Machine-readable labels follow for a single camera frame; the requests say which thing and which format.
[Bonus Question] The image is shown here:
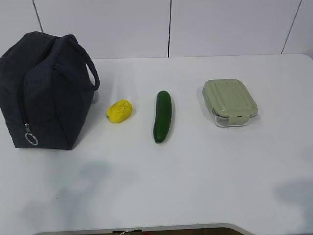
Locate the green cucumber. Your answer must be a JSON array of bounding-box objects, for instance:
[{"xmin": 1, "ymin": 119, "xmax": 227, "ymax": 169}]
[{"xmin": 153, "ymin": 91, "xmax": 172, "ymax": 143}]

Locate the yellow lemon toy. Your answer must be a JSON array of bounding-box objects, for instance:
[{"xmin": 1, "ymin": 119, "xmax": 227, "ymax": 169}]
[{"xmin": 107, "ymin": 100, "xmax": 133, "ymax": 123}]

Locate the green lidded glass container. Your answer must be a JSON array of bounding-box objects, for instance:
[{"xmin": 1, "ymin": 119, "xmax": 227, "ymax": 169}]
[{"xmin": 202, "ymin": 79, "xmax": 258, "ymax": 127}]

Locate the dark navy lunch bag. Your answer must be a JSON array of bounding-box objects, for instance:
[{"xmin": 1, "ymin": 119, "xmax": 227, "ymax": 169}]
[{"xmin": 0, "ymin": 31, "xmax": 100, "ymax": 150}]

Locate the silver bag zipper ring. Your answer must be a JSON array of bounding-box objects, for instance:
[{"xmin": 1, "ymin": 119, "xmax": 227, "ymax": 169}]
[{"xmin": 23, "ymin": 123, "xmax": 40, "ymax": 147}]

